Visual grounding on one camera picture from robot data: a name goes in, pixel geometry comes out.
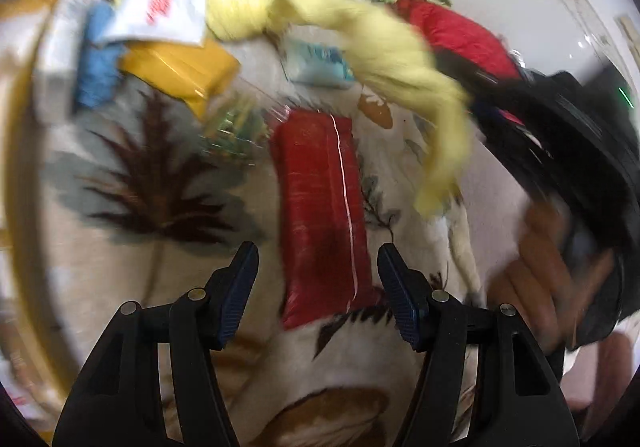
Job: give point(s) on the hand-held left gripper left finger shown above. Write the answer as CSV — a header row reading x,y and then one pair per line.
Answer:
x,y
235,299

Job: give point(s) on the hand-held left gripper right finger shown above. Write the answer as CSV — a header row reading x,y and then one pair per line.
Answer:
x,y
402,299

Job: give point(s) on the yellow knotted cloth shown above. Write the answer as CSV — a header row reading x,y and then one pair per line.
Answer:
x,y
350,42

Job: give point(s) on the person's right hand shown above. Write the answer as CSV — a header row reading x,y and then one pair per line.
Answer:
x,y
535,272

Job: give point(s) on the leaf print blanket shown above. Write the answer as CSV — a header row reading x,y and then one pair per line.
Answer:
x,y
165,207

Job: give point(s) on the red plastic packet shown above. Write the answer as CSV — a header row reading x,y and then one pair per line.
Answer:
x,y
317,207

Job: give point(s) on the red cloth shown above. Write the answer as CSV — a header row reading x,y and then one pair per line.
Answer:
x,y
460,34

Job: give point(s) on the green patterned packet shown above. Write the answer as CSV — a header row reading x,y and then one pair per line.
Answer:
x,y
232,124

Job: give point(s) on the yellow plastic packet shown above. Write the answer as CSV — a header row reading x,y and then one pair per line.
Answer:
x,y
180,64

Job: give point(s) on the light blue packet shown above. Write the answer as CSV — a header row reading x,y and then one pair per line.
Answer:
x,y
317,62

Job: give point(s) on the blue cloth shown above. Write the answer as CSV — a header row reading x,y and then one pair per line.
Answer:
x,y
97,59

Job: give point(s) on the white box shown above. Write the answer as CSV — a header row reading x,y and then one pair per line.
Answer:
x,y
57,57

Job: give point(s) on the white and red packet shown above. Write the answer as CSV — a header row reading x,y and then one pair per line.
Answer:
x,y
160,7

